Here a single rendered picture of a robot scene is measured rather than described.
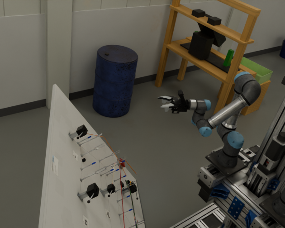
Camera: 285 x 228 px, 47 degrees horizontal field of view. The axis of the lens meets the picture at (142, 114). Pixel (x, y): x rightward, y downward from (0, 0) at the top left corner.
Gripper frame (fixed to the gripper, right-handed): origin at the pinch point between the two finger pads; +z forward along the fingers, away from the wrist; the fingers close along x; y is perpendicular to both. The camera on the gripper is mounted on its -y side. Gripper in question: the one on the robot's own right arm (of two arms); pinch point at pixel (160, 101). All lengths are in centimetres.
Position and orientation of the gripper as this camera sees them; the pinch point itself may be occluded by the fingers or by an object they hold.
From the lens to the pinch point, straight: 213.2
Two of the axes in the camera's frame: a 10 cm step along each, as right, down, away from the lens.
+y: -1.8, 7.1, 6.8
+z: -9.7, -0.2, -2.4
